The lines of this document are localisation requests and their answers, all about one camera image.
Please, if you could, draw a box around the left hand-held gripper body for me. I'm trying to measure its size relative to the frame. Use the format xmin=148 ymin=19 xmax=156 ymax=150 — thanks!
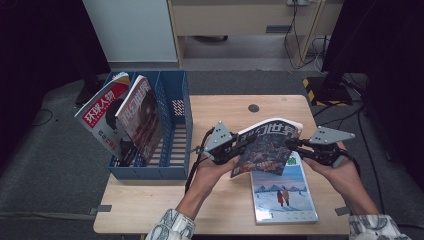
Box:
xmin=201 ymin=120 xmax=242 ymax=166

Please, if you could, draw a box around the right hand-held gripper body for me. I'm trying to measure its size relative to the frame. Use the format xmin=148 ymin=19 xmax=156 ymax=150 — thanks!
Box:
xmin=301 ymin=125 xmax=356 ymax=168

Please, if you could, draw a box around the dark blue illustrated magazine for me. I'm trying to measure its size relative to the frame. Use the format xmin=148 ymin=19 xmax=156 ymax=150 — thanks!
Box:
xmin=229 ymin=117 xmax=304 ymax=178

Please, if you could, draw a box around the snow scene magazine green title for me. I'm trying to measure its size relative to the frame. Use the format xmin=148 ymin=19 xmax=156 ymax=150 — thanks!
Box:
xmin=249 ymin=151 xmax=320 ymax=225

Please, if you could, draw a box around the blue plastic file rack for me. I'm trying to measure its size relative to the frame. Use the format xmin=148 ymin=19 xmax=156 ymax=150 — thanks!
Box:
xmin=103 ymin=69 xmax=194 ymax=181

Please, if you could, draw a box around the red-brown planet cover magazine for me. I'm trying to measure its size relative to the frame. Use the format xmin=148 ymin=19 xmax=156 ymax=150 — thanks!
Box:
xmin=114 ymin=74 xmax=164 ymax=164

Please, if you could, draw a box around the portrait magazine with red label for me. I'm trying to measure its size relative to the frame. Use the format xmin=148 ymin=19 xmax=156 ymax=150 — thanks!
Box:
xmin=73 ymin=71 xmax=132 ymax=164

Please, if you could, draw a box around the person's left hand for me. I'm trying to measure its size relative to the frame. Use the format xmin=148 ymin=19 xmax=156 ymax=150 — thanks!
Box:
xmin=189 ymin=154 xmax=242 ymax=202

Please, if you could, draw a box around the person's right hand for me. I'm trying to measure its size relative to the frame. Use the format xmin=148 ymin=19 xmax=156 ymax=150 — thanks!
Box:
xmin=302 ymin=142 xmax=372 ymax=205

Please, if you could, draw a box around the black stand with striped base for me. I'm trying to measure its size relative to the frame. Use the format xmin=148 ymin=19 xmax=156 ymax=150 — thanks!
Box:
xmin=302 ymin=59 xmax=355 ymax=108
xmin=74 ymin=59 xmax=108 ymax=108

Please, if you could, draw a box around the dark curtain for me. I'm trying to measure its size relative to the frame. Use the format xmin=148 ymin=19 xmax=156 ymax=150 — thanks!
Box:
xmin=321 ymin=0 xmax=424 ymax=191

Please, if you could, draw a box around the beige wooden desk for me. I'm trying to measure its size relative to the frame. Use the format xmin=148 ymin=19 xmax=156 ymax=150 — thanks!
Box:
xmin=166 ymin=0 xmax=345 ymax=69

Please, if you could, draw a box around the white cabinet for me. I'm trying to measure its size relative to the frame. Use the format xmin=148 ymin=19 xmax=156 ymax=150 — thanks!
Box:
xmin=81 ymin=0 xmax=179 ymax=64

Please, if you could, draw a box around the right hand-held gripper black cable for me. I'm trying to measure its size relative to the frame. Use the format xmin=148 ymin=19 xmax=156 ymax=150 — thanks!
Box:
xmin=345 ymin=150 xmax=363 ymax=178

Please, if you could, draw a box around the hand-held gripper black cable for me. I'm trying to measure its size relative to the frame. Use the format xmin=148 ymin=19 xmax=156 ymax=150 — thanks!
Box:
xmin=345 ymin=150 xmax=363 ymax=178
xmin=184 ymin=126 xmax=216 ymax=195

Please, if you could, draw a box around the left hand-held gripper black cable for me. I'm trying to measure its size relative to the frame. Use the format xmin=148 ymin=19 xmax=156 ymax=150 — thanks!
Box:
xmin=184 ymin=126 xmax=216 ymax=195

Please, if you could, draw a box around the black floor cable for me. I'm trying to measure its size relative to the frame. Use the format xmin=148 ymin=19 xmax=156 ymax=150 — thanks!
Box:
xmin=396 ymin=221 xmax=424 ymax=231
xmin=31 ymin=108 xmax=54 ymax=128
xmin=313 ymin=99 xmax=364 ymax=118
xmin=357 ymin=108 xmax=388 ymax=216

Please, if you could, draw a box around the black hanging cable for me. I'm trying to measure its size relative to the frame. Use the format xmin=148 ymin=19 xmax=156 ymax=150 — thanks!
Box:
xmin=283 ymin=3 xmax=323 ymax=71

